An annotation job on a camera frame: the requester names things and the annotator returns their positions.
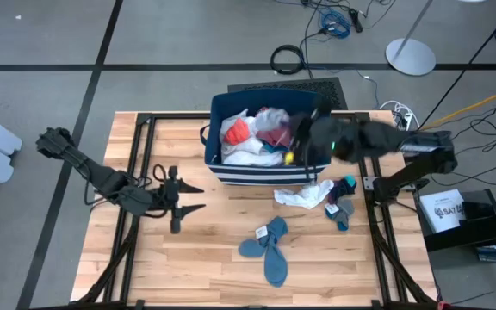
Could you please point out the black power adapter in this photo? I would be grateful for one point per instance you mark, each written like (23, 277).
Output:
(355, 19)

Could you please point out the black side cart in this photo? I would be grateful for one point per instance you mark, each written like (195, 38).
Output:
(467, 232)

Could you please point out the thin black pole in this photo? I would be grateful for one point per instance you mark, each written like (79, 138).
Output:
(468, 66)

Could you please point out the grey teal socks with tag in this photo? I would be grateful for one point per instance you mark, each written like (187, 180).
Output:
(342, 215)

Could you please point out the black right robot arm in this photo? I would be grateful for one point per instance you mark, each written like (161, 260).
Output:
(424, 159)

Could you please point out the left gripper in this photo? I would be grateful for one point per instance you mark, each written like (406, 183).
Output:
(162, 202)

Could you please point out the purple teal socks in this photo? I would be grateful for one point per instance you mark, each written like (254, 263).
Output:
(342, 187)

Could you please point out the black metal table frame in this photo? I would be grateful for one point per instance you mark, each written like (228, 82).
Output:
(175, 115)

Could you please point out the red orange garment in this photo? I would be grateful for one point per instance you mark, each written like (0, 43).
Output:
(236, 132)

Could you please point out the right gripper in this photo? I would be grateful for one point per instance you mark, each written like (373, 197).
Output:
(321, 138)

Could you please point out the round grey stand base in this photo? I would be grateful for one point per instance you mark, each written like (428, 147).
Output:
(411, 57)

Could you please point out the maroon garment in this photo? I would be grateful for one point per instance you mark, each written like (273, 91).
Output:
(276, 138)

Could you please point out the blue socks with tag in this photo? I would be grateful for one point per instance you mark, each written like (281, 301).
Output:
(274, 258)

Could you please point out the grey stand pole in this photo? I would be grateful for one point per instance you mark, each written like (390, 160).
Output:
(416, 21)

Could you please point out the navy white striped fabric basket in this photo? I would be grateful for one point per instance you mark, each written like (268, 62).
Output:
(252, 176)

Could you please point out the large white shirt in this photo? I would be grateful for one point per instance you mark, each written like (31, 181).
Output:
(248, 157)

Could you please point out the small white garment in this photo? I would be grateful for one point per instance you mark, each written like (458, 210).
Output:
(304, 196)

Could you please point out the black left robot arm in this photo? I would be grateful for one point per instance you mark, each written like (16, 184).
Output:
(97, 176)

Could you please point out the white box with label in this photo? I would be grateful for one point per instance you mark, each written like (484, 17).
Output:
(439, 211)

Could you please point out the light grey sock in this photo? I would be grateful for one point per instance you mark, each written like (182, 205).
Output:
(271, 118)

